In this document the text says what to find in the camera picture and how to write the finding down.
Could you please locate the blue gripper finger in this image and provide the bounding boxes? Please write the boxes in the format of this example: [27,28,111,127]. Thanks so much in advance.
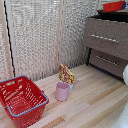
[122,0,128,9]

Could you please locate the silver drawer handle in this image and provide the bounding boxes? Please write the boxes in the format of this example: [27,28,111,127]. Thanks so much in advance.
[90,33,120,43]
[95,54,121,67]

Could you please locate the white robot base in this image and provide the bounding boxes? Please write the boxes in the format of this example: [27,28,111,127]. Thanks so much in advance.
[109,102,128,128]

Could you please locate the dark brown dresser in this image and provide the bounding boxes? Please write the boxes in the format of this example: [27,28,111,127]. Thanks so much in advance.
[82,9,128,83]

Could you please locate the yellow red snack box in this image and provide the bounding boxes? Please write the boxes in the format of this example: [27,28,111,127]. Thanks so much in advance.
[58,63,76,85]

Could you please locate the beige woven screen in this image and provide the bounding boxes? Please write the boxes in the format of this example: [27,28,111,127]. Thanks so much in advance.
[0,0,101,83]

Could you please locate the small white carton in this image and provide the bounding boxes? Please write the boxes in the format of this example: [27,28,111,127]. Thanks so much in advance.
[68,83,75,91]

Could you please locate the pink plastic cup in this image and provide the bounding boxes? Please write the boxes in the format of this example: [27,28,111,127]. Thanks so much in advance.
[54,81,70,102]

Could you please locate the red shopping basket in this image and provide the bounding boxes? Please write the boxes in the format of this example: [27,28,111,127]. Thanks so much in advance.
[0,75,50,128]

